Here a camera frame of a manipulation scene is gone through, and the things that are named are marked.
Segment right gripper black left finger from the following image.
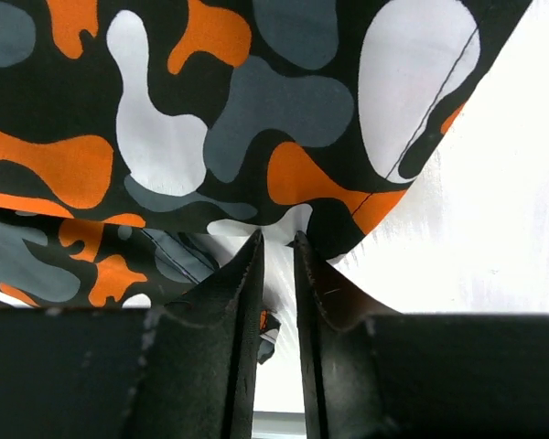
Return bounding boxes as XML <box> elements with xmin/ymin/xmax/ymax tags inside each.
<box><xmin>0</xmin><ymin>231</ymin><xmax>264</xmax><ymax>438</ymax></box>

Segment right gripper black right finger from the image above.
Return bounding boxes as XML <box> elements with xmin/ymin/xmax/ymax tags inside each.
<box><xmin>294</xmin><ymin>233</ymin><xmax>549</xmax><ymax>438</ymax></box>

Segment black orange camouflage shorts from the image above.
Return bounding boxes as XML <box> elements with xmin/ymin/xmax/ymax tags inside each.
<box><xmin>0</xmin><ymin>1</ymin><xmax>529</xmax><ymax>308</ymax></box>

